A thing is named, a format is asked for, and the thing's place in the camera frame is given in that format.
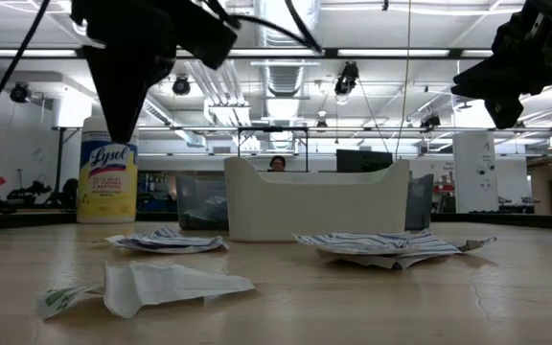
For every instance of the plain white packet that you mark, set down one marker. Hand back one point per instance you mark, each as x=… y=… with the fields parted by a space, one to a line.
x=161 y=285

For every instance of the yellow Lysol wipes canister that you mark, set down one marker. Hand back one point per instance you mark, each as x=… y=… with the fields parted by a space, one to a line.
x=108 y=191

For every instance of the black monitor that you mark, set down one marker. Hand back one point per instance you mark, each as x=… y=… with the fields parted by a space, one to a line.
x=362 y=162

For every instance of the grey translucent plastic bin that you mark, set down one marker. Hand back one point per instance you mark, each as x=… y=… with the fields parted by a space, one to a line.
x=420 y=201
x=199 y=201

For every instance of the black background metal frame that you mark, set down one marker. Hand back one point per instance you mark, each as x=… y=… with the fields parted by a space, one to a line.
x=272 y=129

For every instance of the green print white packet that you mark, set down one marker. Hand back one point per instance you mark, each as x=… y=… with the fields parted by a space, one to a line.
x=60 y=298

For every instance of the white plastic bin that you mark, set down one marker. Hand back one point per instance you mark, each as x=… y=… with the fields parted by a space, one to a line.
x=314 y=211

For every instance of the black ceiling lamp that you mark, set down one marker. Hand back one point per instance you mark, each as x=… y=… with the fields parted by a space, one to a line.
x=429 y=121
x=180 y=85
x=19 y=92

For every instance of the black hanging rig camera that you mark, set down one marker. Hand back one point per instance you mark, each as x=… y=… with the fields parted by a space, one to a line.
x=348 y=76

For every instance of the white square column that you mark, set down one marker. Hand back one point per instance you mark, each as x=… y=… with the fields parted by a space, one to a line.
x=475 y=191

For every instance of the person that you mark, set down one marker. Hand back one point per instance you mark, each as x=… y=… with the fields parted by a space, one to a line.
x=277 y=164

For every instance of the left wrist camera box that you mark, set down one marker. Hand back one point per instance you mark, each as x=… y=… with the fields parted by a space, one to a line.
x=209 y=38

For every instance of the blue striped white packet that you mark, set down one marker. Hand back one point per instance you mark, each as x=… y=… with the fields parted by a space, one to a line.
x=381 y=243
x=170 y=243

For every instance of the black rig beam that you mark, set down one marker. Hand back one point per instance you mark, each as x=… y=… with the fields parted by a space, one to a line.
x=352 y=52

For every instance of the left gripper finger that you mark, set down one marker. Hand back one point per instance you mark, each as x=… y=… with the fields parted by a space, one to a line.
x=122 y=96

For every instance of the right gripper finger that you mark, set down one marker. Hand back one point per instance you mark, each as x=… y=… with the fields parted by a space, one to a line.
x=491 y=81

